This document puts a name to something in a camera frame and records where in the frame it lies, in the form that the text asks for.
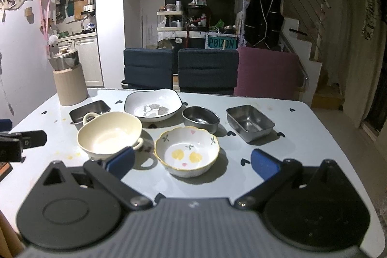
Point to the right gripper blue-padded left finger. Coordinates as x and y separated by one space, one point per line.
107 174

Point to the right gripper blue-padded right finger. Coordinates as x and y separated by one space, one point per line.
276 175

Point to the cream ceramic handled dish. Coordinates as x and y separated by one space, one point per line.
104 135

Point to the rectangular steel tray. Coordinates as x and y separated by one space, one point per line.
98 107
249 123

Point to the white square ginkgo plate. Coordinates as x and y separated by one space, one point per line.
153 106

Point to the white floral scalloped bowl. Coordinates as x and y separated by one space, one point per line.
187 152

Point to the oval stainless steel bowl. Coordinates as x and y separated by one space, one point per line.
200 117

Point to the black trash bin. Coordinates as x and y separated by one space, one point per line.
124 85

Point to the beige canister with steel lid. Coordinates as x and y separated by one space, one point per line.
69 77

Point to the maroon chair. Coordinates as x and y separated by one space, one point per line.
266 73

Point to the dark blue chair left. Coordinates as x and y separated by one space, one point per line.
148 69

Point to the dark blue chair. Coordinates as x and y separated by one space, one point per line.
208 71
148 69

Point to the dark blue chair right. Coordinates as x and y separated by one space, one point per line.
208 71

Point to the white kitchen cabinets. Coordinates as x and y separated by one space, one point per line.
89 57

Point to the teal POIZON box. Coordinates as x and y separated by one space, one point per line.
218 41

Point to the black vest on hanger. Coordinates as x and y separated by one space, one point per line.
263 24

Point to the cluttered storage shelf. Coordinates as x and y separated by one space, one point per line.
182 26

